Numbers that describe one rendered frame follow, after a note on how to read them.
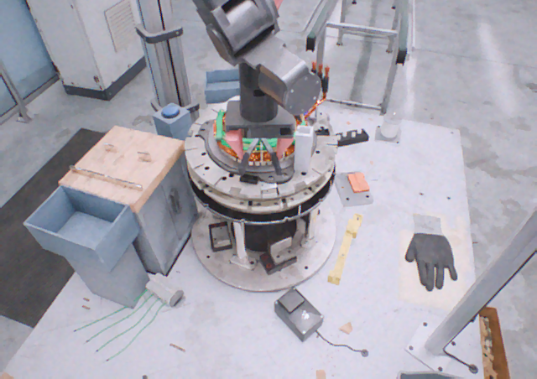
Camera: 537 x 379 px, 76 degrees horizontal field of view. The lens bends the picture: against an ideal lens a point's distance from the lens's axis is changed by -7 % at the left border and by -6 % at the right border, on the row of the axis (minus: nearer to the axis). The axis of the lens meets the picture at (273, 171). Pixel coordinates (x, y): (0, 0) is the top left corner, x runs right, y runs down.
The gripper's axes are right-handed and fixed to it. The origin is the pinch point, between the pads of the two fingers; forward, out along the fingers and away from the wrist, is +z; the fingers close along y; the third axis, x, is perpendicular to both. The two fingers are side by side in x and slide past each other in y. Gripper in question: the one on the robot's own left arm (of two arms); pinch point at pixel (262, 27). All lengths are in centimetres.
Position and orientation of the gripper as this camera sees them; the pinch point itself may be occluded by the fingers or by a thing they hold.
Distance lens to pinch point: 65.8
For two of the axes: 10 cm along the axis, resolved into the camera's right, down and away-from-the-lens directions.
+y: 3.6, -3.6, 8.6
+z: -0.2, 9.2, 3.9
